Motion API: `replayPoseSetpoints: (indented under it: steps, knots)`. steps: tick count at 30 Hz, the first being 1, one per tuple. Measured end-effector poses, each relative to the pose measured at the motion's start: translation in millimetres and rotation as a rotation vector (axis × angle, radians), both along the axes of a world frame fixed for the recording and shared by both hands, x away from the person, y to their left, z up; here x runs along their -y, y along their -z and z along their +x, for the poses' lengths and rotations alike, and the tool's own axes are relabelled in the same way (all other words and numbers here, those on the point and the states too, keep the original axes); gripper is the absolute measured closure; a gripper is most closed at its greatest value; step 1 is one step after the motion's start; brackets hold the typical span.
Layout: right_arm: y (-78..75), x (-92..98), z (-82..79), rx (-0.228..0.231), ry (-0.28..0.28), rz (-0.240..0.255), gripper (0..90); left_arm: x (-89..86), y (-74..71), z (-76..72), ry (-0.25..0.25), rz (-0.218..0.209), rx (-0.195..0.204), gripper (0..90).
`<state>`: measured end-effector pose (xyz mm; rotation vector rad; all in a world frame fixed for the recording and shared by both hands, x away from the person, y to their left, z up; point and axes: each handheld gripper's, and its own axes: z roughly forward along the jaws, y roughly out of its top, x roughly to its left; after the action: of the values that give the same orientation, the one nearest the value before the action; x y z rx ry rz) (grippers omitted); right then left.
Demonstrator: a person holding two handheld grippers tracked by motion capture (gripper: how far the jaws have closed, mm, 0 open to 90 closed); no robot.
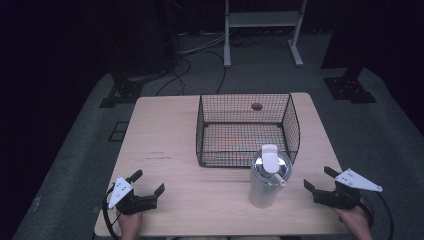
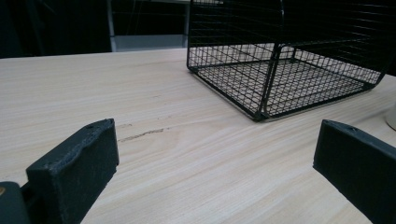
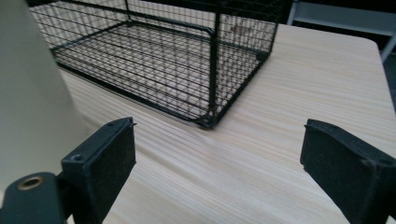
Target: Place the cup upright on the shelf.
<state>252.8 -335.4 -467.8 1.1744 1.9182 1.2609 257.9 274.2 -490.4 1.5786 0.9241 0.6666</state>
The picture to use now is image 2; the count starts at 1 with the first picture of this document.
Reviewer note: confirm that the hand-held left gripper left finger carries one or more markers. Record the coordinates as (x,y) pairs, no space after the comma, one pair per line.
(74,169)

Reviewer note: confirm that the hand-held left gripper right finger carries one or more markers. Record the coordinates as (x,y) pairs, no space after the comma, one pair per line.
(358,165)

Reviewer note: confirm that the white round object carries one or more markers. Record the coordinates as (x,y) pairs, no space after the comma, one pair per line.
(392,117)

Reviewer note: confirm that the grey metal stand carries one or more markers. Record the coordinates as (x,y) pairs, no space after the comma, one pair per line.
(146,40)

